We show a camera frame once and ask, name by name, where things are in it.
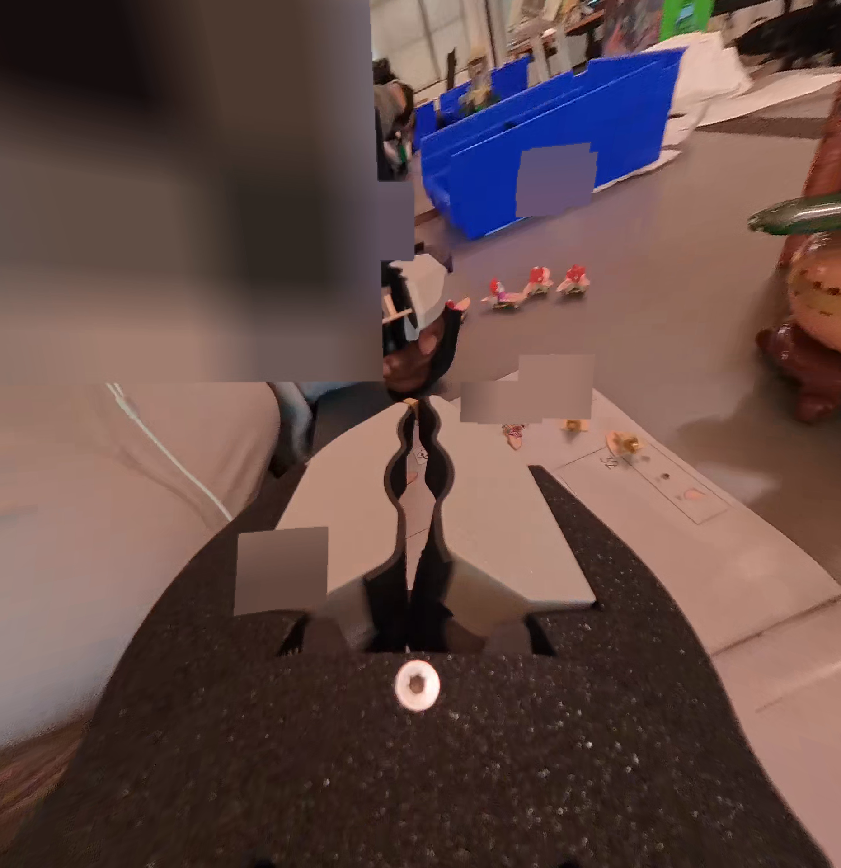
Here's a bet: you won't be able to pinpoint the person's left hand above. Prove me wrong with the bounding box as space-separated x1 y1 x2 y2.
385 297 473 402

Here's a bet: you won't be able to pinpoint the blue plastic bin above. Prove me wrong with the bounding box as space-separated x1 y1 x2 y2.
412 46 687 240

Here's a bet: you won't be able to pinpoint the white paper sheets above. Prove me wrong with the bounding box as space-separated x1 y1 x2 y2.
597 33 841 196

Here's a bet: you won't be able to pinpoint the brick building instruction booklet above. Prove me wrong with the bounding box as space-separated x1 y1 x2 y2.
396 380 841 657

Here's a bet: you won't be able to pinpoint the white drawstring cord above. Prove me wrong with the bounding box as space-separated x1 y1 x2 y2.
106 383 234 523

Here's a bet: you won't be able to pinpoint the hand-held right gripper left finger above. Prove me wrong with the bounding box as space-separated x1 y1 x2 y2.
277 401 417 650

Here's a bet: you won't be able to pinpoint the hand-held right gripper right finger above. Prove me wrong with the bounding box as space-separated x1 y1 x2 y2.
419 399 597 653

